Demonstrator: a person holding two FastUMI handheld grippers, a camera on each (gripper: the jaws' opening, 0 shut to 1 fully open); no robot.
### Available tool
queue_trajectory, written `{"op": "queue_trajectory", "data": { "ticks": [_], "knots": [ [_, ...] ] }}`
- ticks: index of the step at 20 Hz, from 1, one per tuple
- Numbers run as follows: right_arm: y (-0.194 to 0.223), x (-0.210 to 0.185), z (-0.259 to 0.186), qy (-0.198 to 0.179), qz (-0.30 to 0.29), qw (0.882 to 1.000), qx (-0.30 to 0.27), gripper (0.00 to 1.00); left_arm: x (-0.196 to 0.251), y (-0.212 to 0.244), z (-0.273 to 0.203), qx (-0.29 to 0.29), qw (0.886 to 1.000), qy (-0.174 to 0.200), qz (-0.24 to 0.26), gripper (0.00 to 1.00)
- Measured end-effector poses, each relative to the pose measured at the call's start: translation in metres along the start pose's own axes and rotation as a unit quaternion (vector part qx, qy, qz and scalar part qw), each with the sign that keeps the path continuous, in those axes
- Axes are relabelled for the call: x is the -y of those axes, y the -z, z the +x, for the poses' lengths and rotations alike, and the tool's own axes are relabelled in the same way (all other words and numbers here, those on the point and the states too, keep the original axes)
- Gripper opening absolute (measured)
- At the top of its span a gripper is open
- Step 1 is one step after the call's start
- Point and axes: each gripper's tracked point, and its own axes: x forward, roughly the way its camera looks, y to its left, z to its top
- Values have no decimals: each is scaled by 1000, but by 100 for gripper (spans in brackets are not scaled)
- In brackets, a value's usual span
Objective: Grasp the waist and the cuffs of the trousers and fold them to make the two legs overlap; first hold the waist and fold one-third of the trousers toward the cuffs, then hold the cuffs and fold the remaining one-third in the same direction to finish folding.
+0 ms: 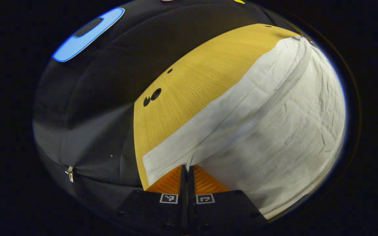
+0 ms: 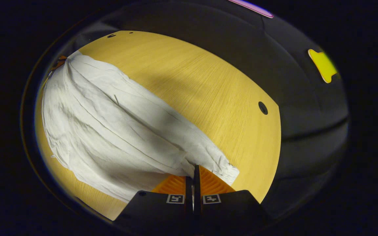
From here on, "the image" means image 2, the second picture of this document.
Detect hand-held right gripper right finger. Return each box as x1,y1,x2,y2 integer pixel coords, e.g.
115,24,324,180
194,165,269,230

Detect white jeans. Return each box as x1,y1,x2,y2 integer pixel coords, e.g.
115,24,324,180
41,51,240,204

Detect black backdrop cloth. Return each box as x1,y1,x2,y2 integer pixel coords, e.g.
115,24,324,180
45,0,350,220

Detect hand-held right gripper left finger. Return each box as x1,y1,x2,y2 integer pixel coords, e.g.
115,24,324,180
114,175,194,230

